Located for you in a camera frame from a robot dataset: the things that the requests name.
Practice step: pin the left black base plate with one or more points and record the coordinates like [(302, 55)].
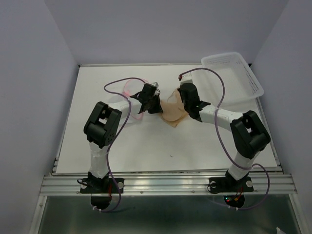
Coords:
[(108, 187)]

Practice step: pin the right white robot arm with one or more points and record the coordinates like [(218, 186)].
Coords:
[(249, 134)]

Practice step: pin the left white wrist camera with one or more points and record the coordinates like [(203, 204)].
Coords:
[(155, 84)]

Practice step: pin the white plastic basket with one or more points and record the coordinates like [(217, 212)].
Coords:
[(240, 82)]

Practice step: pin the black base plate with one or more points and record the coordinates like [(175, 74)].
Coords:
[(108, 187), (228, 185)]

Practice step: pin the aluminium mounting rail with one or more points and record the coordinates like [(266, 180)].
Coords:
[(170, 183)]

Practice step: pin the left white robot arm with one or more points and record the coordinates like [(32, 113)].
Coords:
[(103, 124)]

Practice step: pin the beige bra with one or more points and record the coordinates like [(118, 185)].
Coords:
[(173, 109)]

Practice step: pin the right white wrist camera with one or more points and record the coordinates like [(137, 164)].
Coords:
[(187, 78)]

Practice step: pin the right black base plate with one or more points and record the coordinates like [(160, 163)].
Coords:
[(228, 185)]

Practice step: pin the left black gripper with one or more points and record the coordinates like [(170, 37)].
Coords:
[(158, 109)]

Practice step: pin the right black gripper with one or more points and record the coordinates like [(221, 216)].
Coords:
[(179, 89)]

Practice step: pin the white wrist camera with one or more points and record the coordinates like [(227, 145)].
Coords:
[(155, 84), (187, 78)]

